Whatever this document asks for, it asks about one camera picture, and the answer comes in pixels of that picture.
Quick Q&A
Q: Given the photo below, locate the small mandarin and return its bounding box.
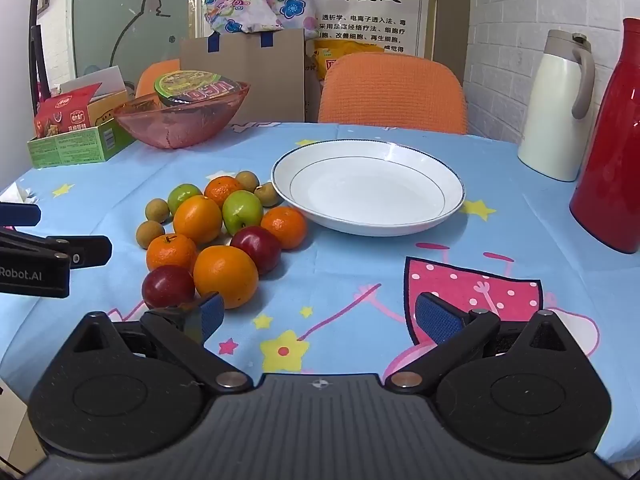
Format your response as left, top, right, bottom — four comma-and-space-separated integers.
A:
260, 206, 307, 250
146, 233, 199, 275
204, 175, 245, 209

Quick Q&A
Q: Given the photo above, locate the pink glass bowl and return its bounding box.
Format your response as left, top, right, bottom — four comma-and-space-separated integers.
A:
112, 81, 251, 150

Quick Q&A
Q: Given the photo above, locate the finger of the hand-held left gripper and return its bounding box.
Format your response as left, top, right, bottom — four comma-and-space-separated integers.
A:
0, 202, 42, 227
0, 227, 113, 270

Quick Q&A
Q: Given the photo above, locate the orange chair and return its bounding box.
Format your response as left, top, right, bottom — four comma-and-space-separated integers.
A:
318, 52, 468, 136
135, 58, 182, 100

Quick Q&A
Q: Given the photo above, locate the white plate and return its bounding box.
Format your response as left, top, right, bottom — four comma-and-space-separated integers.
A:
271, 140, 465, 237

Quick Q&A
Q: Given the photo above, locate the frosted glass door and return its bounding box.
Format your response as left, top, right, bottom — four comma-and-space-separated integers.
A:
72, 0, 201, 83

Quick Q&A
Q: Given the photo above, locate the floral cloth bag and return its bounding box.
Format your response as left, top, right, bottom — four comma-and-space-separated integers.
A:
202, 0, 321, 41

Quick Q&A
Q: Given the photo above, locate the brown cardboard box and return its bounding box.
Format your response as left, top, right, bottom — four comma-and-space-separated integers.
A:
180, 28, 306, 126

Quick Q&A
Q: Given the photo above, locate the green cardboard box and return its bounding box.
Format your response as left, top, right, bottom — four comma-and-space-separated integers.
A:
26, 91, 137, 169

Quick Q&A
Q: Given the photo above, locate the yellow bag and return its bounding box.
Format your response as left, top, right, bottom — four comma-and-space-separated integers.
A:
305, 40, 386, 81

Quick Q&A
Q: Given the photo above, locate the green apple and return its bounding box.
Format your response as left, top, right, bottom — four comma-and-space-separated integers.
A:
222, 190, 264, 236
167, 183, 203, 216

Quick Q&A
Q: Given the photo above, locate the beige cardboard box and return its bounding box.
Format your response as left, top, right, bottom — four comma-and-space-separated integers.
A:
0, 377, 28, 476

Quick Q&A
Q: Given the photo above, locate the wall poster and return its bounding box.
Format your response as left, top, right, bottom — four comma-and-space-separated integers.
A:
189, 0, 441, 61

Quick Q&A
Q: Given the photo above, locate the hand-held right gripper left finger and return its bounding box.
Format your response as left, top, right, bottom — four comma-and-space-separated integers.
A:
70, 292, 253, 393

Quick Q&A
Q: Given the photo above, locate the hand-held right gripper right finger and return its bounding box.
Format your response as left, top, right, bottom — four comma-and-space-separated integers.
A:
385, 291, 573, 393

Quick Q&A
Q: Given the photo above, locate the large orange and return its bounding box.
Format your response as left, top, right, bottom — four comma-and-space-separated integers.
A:
193, 245, 260, 310
173, 196, 223, 246

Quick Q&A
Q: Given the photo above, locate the red plum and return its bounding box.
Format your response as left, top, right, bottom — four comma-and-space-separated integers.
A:
141, 265, 196, 309
230, 226, 282, 276

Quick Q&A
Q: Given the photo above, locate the instant noodle cup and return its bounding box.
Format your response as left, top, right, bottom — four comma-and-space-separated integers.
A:
153, 70, 241, 107

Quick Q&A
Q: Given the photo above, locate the white paper sheet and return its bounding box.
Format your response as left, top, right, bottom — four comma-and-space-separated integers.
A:
59, 65, 127, 98

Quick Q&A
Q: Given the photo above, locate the yellowish carton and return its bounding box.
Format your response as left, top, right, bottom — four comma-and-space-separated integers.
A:
87, 91, 131, 127

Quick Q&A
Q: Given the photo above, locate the white thermos jug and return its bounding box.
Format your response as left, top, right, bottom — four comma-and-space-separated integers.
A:
517, 29, 596, 182

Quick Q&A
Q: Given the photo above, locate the white tissue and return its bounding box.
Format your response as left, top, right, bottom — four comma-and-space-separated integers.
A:
0, 183, 38, 206

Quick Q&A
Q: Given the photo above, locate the blue cartoon tablecloth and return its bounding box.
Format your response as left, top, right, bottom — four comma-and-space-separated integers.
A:
0, 121, 640, 466

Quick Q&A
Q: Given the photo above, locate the red thermos jug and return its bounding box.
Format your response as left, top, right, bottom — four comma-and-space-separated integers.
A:
569, 17, 640, 255

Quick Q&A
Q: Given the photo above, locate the red snack packet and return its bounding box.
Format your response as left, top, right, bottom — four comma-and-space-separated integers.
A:
34, 83, 103, 139

